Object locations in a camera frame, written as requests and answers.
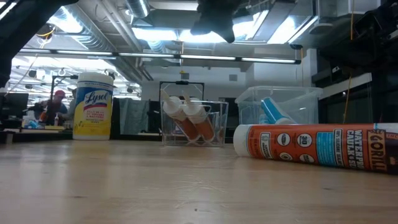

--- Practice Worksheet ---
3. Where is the yellow hanging cable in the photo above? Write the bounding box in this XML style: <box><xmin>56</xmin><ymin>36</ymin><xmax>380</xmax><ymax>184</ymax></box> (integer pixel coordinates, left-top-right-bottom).
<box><xmin>343</xmin><ymin>0</ymin><xmax>356</xmax><ymax>124</ymax></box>

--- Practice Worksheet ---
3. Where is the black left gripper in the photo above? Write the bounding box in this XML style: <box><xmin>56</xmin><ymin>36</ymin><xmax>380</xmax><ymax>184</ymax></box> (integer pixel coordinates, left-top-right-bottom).
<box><xmin>190</xmin><ymin>0</ymin><xmax>242</xmax><ymax>44</ymax></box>

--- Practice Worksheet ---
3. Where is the grey hanging cloth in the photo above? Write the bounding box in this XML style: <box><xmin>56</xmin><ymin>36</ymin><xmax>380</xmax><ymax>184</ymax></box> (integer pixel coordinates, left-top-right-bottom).
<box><xmin>119</xmin><ymin>98</ymin><xmax>150</xmax><ymax>136</ymax></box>

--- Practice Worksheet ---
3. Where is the wide clear plastic bin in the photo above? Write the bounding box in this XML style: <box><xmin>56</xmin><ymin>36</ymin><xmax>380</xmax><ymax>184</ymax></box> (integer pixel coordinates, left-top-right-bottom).
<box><xmin>235</xmin><ymin>85</ymin><xmax>324</xmax><ymax>126</ymax></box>

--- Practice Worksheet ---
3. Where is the black computer monitor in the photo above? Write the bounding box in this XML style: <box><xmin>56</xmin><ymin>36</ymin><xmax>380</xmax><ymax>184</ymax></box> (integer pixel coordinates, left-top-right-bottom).
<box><xmin>0</xmin><ymin>92</ymin><xmax>30</xmax><ymax>121</ymax></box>

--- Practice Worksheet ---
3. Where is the round silver air duct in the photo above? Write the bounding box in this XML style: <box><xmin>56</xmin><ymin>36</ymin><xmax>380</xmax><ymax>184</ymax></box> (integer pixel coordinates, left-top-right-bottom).
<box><xmin>126</xmin><ymin>0</ymin><xmax>150</xmax><ymax>19</ymax></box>

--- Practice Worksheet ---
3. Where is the long ceiling light bar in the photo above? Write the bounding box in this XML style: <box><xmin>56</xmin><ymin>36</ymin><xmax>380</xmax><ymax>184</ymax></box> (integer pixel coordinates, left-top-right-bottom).
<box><xmin>12</xmin><ymin>48</ymin><xmax>302</xmax><ymax>65</ymax></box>

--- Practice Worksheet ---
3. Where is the yellow Lysol wipes canister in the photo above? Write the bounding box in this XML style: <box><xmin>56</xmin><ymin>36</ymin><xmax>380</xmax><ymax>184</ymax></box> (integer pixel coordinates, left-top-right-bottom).
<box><xmin>72</xmin><ymin>72</ymin><xmax>114</xmax><ymax>141</ymax></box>

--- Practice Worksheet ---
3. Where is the orange Gorilla sealant tube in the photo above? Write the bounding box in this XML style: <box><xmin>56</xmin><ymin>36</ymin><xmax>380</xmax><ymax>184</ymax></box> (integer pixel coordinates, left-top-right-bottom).
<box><xmin>233</xmin><ymin>123</ymin><xmax>398</xmax><ymax>175</ymax></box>
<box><xmin>183</xmin><ymin>93</ymin><xmax>216</xmax><ymax>142</ymax></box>
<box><xmin>160</xmin><ymin>89</ymin><xmax>200</xmax><ymax>143</ymax></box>

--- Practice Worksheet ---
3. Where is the black metal frame stand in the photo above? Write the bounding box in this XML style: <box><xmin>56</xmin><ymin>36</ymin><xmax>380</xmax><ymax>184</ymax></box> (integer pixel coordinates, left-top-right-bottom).
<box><xmin>158</xmin><ymin>80</ymin><xmax>205</xmax><ymax>102</ymax></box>

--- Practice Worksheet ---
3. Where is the person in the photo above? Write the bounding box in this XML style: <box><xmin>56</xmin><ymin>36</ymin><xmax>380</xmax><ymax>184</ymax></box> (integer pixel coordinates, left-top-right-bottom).
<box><xmin>34</xmin><ymin>90</ymin><xmax>68</xmax><ymax>126</ymax></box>

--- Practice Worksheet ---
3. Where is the black ceiling camera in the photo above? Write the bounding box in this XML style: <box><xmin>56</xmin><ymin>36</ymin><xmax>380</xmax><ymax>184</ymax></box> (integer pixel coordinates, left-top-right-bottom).
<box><xmin>34</xmin><ymin>22</ymin><xmax>57</xmax><ymax>40</ymax></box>

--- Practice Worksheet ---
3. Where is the clear plastic bin with handle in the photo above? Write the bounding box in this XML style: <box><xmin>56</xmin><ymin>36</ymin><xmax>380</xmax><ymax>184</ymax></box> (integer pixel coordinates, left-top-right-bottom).
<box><xmin>160</xmin><ymin>100</ymin><xmax>229</xmax><ymax>147</ymax></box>

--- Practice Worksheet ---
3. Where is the black stand with hook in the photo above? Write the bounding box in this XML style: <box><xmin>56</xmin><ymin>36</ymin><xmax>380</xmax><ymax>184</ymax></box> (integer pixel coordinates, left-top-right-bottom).
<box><xmin>49</xmin><ymin>73</ymin><xmax>79</xmax><ymax>108</ymax></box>

